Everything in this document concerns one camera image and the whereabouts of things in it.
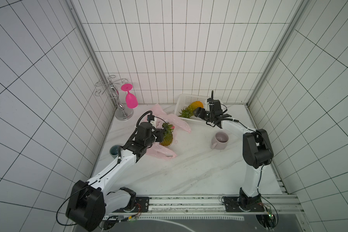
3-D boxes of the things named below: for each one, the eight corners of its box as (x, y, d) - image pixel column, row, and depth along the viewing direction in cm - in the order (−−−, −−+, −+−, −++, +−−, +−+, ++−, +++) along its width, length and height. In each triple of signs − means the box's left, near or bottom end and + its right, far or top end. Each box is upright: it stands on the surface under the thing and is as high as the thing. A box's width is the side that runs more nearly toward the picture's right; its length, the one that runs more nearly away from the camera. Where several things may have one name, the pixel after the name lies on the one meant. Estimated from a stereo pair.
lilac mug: (211, 150, 94) (213, 145, 89) (209, 137, 101) (211, 131, 95) (227, 150, 94) (230, 145, 89) (224, 137, 101) (227, 131, 95)
